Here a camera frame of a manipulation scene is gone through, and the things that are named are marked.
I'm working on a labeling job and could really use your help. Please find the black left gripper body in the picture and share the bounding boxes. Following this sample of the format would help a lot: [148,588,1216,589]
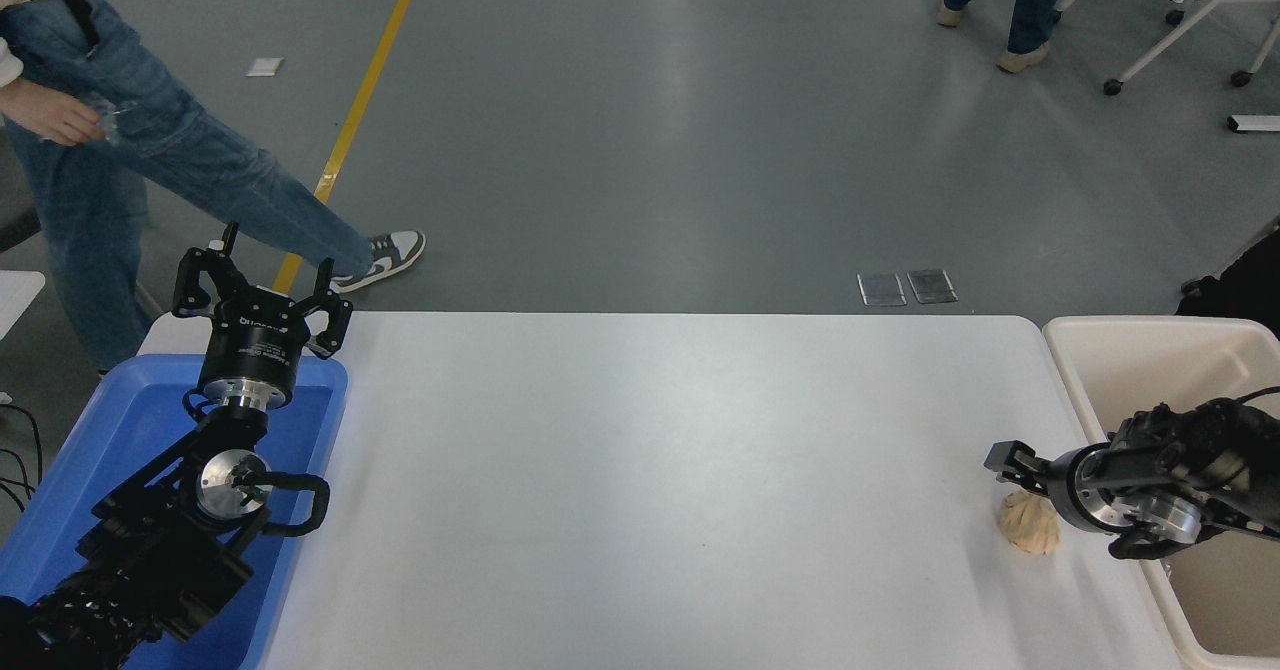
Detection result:
[198,286,315,393]

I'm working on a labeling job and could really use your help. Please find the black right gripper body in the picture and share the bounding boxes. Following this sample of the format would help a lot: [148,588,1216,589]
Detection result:
[1046,445,1091,531]

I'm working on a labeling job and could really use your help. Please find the tan paper ball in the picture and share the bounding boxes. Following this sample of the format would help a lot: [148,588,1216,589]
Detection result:
[997,490,1062,557]

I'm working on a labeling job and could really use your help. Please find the person's hand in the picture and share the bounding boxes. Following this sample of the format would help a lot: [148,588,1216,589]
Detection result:
[0,78,107,147]

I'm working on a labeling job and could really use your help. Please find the large pale bin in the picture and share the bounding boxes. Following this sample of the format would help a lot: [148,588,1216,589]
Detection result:
[1042,315,1280,670]

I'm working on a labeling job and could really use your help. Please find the blue plastic tray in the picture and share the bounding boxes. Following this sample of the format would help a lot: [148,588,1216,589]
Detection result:
[0,353,349,670]

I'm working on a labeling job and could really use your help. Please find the white side table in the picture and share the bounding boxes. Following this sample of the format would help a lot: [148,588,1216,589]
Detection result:
[0,270,47,339]

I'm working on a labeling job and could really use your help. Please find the black floor cable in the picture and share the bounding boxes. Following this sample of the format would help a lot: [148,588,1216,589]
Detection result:
[0,400,46,513]

